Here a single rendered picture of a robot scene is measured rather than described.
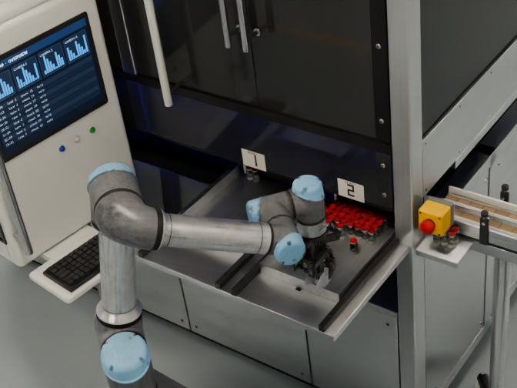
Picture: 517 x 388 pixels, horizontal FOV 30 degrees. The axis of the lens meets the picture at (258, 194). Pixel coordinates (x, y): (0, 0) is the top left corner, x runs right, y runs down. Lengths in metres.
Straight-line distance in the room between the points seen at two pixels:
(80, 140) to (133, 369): 0.91
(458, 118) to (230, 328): 1.24
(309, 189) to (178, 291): 1.36
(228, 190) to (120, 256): 0.79
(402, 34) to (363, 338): 1.13
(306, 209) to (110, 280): 0.51
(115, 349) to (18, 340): 1.68
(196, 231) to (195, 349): 1.65
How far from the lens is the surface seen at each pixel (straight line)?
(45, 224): 3.04
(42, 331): 4.04
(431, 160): 2.69
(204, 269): 2.76
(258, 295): 2.64
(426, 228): 2.62
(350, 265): 2.70
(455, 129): 2.78
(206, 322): 3.62
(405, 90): 2.45
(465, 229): 2.77
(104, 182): 2.21
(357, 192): 2.73
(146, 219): 2.12
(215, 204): 2.98
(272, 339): 3.42
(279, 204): 2.34
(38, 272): 3.02
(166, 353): 3.79
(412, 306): 2.90
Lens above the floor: 2.66
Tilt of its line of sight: 36 degrees down
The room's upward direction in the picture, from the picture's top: 8 degrees counter-clockwise
